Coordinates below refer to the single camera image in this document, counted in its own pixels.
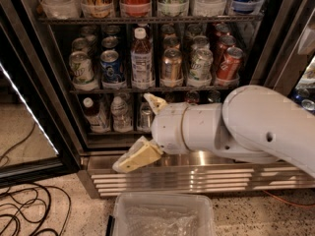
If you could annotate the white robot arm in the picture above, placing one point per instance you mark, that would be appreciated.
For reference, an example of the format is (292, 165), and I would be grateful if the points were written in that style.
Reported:
(253, 124)

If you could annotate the silver can bottom shelf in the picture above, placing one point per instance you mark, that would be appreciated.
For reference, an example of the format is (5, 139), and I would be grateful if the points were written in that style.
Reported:
(146, 117)

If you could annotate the brown bottle bottom shelf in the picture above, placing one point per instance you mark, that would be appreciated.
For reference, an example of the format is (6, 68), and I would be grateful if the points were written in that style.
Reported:
(96, 115)

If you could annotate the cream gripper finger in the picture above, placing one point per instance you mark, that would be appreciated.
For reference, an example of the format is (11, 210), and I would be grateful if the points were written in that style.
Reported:
(157, 104)
(143, 152)

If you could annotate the open fridge glass door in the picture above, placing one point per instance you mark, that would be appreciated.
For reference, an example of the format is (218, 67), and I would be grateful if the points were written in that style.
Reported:
(27, 57)

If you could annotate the water bottle bottom shelf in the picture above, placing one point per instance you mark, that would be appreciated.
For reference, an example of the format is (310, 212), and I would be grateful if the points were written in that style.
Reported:
(122, 121)

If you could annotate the gold can middle shelf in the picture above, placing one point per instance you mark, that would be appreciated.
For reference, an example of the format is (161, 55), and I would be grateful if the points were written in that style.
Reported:
(171, 68)

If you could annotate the brown tea bottle middle shelf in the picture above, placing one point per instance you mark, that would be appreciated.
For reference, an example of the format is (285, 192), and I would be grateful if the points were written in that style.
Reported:
(142, 60)

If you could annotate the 7up can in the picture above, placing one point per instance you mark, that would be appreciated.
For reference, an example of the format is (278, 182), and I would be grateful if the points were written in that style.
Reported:
(83, 72)
(81, 44)

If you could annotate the blue pepsi can front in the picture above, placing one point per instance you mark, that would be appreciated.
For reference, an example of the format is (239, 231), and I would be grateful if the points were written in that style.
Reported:
(113, 76)

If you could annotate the stainless fridge vent grille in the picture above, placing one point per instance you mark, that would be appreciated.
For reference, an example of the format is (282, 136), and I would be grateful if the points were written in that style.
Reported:
(196, 173)

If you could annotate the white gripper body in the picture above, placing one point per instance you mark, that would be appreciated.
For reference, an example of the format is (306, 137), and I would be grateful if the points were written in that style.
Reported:
(167, 128)

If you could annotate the clear plastic bin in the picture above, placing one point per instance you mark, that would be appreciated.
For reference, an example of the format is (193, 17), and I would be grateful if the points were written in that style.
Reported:
(161, 214)

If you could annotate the white green can middle shelf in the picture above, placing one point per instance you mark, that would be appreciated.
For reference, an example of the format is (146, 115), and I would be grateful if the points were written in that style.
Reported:
(199, 74)

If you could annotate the red coke can front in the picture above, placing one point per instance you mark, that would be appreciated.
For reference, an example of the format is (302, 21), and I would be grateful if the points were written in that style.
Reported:
(231, 62)

